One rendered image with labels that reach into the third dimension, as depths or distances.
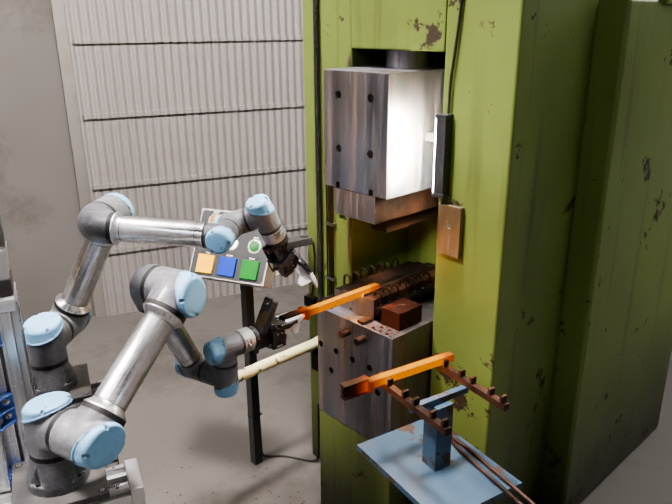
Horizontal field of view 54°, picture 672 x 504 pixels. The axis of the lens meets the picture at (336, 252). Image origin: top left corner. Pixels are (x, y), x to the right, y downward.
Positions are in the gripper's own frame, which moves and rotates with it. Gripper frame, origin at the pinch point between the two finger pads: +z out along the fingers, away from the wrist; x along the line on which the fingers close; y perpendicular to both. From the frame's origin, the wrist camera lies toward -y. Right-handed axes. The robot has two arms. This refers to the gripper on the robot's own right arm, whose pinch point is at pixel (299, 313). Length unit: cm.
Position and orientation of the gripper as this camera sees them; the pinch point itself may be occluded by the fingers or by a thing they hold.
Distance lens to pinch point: 217.3
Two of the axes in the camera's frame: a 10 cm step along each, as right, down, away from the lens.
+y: 0.0, 9.5, 3.2
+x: 6.8, 2.3, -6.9
